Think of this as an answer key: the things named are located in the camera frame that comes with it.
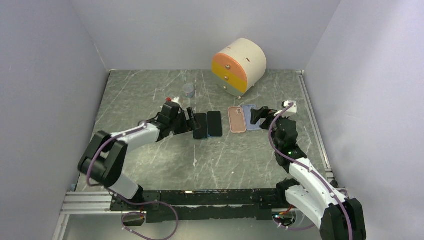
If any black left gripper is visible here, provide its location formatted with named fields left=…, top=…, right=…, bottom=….
left=169, top=107, right=201, bottom=135

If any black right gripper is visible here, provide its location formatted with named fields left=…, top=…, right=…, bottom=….
left=250, top=106, right=290, bottom=150

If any lilac phone case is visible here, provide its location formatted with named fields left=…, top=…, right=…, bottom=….
left=241, top=104, right=264, bottom=132

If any pink phone case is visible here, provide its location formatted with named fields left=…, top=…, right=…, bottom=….
left=228, top=106, right=247, bottom=134

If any blue phone black screen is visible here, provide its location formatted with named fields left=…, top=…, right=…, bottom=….
left=206, top=111, right=223, bottom=138

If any pink cased phone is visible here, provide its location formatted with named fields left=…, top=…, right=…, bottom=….
left=193, top=113, right=209, bottom=140

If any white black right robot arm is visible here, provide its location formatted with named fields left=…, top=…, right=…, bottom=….
left=250, top=102, right=367, bottom=240

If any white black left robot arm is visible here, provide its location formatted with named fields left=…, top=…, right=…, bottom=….
left=77, top=101, right=202, bottom=210

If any round cream drawer box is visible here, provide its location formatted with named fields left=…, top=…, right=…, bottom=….
left=211, top=38, right=267, bottom=98

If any black base bar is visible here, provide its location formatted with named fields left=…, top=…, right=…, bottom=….
left=110, top=188, right=292, bottom=223

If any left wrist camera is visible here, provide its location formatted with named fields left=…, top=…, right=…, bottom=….
left=166, top=97, right=184, bottom=105

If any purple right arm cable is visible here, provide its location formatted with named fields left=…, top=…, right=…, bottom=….
left=267, top=102, right=355, bottom=240

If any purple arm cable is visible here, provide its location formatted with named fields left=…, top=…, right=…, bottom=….
left=267, top=102, right=355, bottom=240
left=86, top=120, right=180, bottom=240

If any aluminium side rail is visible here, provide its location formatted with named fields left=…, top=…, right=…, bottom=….
left=295, top=70, right=339, bottom=187

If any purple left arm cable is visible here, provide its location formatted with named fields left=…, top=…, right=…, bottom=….
left=86, top=120, right=180, bottom=240

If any aluminium front rail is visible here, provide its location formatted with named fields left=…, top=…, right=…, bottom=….
left=59, top=188, right=349, bottom=216

